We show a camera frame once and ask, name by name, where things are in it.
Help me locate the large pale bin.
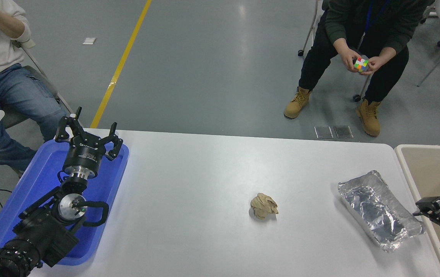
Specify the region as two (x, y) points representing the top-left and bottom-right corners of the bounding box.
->
(394, 144), (440, 277)

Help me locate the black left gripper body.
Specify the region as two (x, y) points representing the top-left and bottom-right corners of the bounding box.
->
(63, 140), (107, 174)

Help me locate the metal floor plate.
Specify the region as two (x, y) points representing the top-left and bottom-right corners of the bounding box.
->
(314, 126), (333, 139)
(333, 125), (354, 139)

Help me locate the silver foil tray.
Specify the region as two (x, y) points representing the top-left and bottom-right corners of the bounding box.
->
(337, 170), (426, 252)

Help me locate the person's right hand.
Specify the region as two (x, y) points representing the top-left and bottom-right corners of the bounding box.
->
(339, 48), (360, 73)

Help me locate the blue plastic tray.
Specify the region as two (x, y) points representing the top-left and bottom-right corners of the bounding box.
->
(0, 138), (130, 267)

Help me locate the grey chair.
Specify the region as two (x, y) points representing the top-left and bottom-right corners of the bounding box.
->
(0, 38), (75, 130)

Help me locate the crumpled tan paper ball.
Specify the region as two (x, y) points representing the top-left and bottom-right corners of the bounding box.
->
(250, 192), (279, 220)

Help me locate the person's left hand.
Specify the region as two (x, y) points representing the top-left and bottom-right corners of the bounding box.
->
(361, 55), (384, 76)

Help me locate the colourful puzzle cube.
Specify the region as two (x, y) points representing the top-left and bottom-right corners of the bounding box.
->
(354, 57), (370, 73)

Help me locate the blue lanyard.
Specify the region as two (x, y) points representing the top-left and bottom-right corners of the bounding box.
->
(363, 0), (391, 37)

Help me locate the tan work boot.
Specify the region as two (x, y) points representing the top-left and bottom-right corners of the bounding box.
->
(283, 87), (313, 119)
(355, 98), (381, 138)

